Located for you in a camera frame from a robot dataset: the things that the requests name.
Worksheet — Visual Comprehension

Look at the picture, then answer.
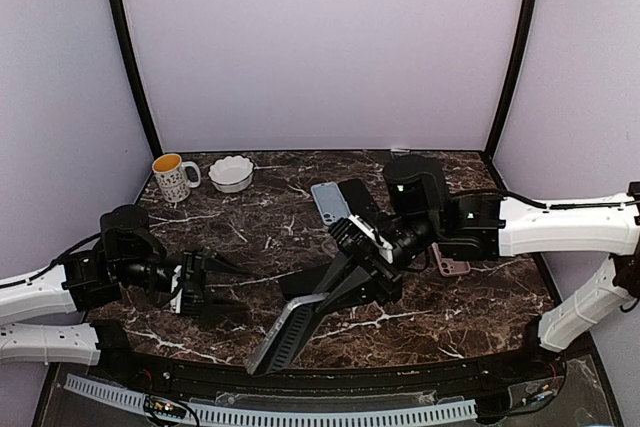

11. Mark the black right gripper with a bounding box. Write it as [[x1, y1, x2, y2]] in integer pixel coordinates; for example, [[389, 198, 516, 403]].
[[308, 210, 440, 314]]

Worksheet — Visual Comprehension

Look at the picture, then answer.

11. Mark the light blue phone case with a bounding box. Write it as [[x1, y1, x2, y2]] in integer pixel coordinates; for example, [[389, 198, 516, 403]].
[[311, 182, 351, 227]]

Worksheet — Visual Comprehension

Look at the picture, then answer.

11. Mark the black phone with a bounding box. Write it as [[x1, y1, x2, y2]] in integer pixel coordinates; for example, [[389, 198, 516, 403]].
[[338, 178, 381, 220]]

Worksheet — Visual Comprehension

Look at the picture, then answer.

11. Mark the pink phone case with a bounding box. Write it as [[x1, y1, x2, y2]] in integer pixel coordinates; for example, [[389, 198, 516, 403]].
[[431, 243, 471, 278]]

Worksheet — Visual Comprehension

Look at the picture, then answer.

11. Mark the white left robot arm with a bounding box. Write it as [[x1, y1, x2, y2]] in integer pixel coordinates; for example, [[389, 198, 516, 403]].
[[1, 204, 248, 383]]

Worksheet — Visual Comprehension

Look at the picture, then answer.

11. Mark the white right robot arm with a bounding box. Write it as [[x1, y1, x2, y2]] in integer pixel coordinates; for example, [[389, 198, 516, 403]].
[[314, 154, 639, 381]]

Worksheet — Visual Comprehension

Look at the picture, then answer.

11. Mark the white scalloped bowl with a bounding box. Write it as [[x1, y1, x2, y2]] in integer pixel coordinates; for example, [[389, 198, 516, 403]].
[[208, 155, 255, 194]]

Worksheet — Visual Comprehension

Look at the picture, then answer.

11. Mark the white patterned mug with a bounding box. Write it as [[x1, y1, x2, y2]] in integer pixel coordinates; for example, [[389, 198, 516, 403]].
[[152, 153, 202, 204]]

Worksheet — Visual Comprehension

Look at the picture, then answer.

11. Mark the left green circuit board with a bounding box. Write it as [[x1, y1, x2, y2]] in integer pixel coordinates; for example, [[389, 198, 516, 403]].
[[142, 396, 188, 421]]

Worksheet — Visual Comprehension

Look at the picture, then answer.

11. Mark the green circuit board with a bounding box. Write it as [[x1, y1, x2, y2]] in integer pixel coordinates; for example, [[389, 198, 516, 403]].
[[520, 384, 556, 407], [142, 396, 188, 421]]

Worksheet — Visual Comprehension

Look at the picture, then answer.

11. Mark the right green circuit board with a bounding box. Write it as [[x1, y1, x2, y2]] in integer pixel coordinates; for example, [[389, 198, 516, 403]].
[[520, 384, 556, 407]]

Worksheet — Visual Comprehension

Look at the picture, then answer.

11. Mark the black front rail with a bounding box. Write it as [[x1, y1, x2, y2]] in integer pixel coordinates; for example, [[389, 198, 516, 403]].
[[88, 351, 567, 398]]

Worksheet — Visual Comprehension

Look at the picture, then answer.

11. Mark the black left frame post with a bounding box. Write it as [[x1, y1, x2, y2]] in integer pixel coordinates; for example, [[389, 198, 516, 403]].
[[108, 0, 163, 158]]

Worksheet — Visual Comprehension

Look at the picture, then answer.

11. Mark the black frame post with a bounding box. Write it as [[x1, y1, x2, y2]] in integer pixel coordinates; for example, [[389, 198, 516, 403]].
[[483, 0, 536, 163], [108, 0, 163, 158]]

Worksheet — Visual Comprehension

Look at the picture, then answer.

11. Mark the black right frame post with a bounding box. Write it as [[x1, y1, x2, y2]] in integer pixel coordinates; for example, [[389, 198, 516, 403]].
[[483, 0, 536, 163]]

